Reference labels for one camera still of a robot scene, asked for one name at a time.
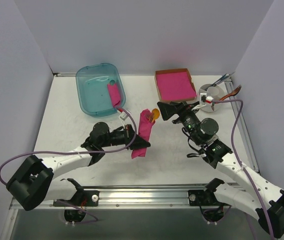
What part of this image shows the orange plastic spoon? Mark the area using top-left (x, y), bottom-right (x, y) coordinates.
top-left (150, 108), bottom-right (160, 123)

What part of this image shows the pink paper napkin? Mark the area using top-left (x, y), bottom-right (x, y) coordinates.
top-left (131, 109), bottom-right (155, 159)

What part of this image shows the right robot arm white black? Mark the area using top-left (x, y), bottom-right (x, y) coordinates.
top-left (157, 101), bottom-right (284, 239)

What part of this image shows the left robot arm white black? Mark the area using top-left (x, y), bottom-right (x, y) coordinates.
top-left (6, 122), bottom-right (151, 211)

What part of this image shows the pink napkin stack in tray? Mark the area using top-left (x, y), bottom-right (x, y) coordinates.
top-left (156, 71), bottom-right (195, 101)

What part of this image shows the brown cardboard napkin tray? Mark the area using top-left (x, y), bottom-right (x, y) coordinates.
top-left (154, 67), bottom-right (197, 103)

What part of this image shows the rolled pink napkin in bin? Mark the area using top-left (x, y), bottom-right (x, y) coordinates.
top-left (107, 83), bottom-right (121, 109)

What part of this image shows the teal transparent plastic bin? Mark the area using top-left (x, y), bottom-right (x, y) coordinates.
top-left (76, 63), bottom-right (126, 118)

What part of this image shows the white utensil holder cup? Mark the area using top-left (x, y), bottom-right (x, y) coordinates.
top-left (198, 84), bottom-right (226, 113)

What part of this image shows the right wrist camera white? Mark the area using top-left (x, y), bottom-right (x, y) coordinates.
top-left (199, 92), bottom-right (214, 107)

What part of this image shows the aluminium right side rail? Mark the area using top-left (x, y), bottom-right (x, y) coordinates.
top-left (223, 79), bottom-right (260, 175)

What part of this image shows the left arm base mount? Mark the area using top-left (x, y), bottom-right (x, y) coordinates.
top-left (53, 190), bottom-right (100, 226)

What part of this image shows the aluminium front rail frame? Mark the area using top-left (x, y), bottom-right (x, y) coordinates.
top-left (0, 183), bottom-right (279, 240)

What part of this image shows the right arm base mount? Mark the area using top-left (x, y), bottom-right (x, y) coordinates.
top-left (188, 189), bottom-right (231, 226)

